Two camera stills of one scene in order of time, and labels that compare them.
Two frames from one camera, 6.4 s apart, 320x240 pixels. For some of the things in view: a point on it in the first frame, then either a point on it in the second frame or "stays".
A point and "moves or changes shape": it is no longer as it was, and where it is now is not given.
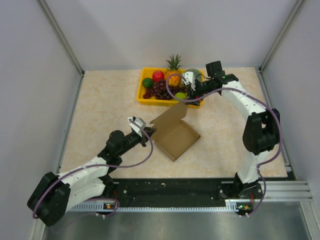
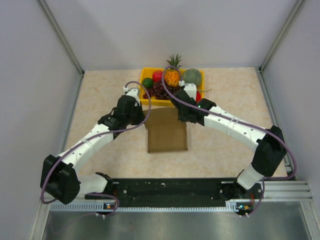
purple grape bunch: [160, 90] stays
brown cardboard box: [173, 136] moves or changes shape
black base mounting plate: [170, 192] stays
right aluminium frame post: [281, 34] stays
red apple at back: [157, 75] stays
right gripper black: [193, 94] -> [180, 118]
